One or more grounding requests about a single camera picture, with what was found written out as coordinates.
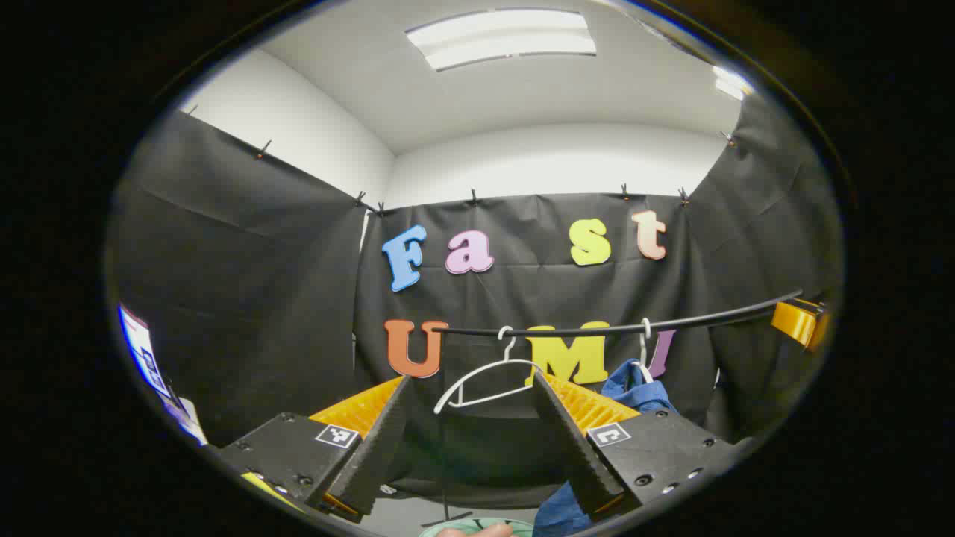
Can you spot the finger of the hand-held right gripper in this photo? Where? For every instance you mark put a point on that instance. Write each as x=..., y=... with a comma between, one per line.
x=798, y=319

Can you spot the white plastic hanger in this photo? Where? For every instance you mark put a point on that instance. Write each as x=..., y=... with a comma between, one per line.
x=489, y=369
x=645, y=350

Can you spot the light green laundry hamper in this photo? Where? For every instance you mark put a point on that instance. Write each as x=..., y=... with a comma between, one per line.
x=462, y=526

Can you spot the white printed board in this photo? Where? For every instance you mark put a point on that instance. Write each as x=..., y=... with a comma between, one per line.
x=145, y=358

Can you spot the large ceiling light panel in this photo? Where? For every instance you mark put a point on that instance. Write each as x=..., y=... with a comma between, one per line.
x=501, y=39

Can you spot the blue garment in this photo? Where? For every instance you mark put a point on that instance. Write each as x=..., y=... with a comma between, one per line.
x=634, y=389

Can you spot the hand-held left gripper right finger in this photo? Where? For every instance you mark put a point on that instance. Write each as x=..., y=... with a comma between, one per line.
x=571, y=440

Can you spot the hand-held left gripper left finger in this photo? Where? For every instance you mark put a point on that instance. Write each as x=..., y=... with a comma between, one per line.
x=373, y=440

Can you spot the black backdrop cloth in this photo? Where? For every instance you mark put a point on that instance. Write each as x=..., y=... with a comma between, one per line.
x=261, y=298

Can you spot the small ceiling light panel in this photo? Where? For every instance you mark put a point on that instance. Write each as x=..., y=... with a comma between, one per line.
x=731, y=82

